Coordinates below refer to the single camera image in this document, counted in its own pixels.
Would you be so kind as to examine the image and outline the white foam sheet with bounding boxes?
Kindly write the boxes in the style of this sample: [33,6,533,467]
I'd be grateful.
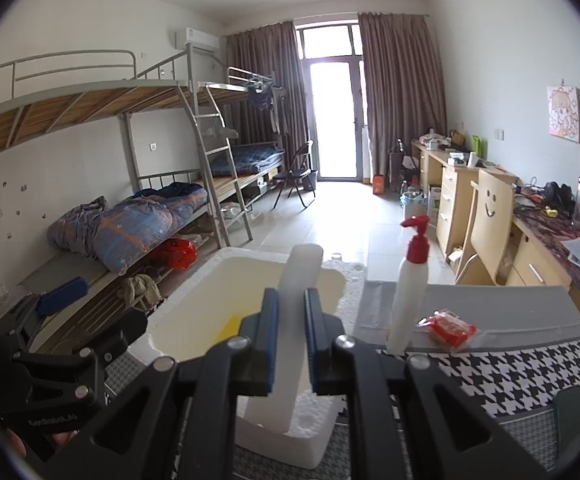
[244,243,325,435]

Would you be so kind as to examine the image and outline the person's left hand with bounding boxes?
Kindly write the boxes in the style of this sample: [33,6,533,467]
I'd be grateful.
[1,430,78,461]

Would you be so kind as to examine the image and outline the red plastic bag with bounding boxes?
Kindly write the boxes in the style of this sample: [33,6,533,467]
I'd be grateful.
[152,238,199,270]

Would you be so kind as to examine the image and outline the white air conditioner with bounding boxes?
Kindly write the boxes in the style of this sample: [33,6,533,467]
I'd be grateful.
[172,27,220,54]

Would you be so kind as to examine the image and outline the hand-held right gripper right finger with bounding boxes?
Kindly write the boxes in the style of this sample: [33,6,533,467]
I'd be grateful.
[305,287,535,480]

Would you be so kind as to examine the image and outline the black folding chair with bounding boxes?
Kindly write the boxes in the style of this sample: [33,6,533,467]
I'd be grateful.
[272,140,317,209]

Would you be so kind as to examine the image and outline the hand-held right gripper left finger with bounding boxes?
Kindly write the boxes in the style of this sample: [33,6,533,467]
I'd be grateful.
[52,287,281,480]

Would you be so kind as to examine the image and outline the brown curtain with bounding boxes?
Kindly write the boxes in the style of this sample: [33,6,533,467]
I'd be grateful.
[358,11,448,182]
[225,27,303,171]

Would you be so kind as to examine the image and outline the glass balcony door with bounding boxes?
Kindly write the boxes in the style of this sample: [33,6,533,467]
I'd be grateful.
[294,19,371,184]

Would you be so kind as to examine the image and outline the black headphones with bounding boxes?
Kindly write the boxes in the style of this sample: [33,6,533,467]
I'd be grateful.
[543,181,577,206]

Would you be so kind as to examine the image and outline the wooden smiley face chair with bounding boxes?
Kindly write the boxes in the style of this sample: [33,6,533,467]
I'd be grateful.
[454,167,518,287]

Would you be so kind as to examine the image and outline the blue cushion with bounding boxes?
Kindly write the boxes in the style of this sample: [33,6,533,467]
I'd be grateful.
[37,277,90,317]

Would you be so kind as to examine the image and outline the white foam box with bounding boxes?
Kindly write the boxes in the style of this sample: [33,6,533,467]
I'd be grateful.
[147,246,367,471]

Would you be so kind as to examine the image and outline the dark blue folded quilt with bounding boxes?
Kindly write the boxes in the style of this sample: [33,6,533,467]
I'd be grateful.
[232,142,286,174]

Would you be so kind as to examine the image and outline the hanging dark clothes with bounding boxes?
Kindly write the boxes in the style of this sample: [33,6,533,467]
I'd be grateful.
[247,82,286,134]

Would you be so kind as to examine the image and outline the pink cartoon wall picture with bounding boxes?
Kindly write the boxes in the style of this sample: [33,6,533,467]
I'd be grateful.
[546,84,580,144]

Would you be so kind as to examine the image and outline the white bucket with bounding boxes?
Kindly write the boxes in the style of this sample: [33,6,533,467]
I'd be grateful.
[400,190,429,221]

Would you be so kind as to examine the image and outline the light wooden desk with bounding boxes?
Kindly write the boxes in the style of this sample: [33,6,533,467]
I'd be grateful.
[504,195,580,343]
[412,139,520,262]

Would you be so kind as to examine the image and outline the white red pump bottle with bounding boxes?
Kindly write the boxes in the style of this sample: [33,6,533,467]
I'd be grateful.
[386,215,431,357]

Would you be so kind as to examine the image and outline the houndstooth patterned sheet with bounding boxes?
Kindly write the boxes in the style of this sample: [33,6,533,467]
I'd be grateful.
[105,280,580,480]

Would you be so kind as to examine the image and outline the grey paper bag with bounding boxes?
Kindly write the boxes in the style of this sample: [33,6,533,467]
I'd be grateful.
[389,141,421,191]

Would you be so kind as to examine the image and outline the beige crumpled cloth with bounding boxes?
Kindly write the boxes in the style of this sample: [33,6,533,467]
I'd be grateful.
[122,273,162,309]

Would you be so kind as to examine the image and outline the blue plaid quilt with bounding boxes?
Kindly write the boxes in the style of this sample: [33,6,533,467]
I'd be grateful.
[92,183,209,274]

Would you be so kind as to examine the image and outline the purple grey crumpled blanket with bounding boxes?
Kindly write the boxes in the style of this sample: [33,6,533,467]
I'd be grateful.
[47,196,109,261]

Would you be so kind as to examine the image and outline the red snack packet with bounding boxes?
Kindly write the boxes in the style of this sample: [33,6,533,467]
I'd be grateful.
[416,308,478,352]

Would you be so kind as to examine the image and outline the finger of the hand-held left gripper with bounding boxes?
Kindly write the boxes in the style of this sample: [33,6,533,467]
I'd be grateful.
[94,342,132,377]
[29,310,149,356]

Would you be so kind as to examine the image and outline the dark green flat case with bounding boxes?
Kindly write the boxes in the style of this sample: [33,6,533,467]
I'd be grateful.
[554,386,580,457]

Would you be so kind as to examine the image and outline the grey metal bunk bed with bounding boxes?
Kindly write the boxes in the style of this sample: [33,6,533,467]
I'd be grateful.
[190,66,291,227]
[0,49,255,356]

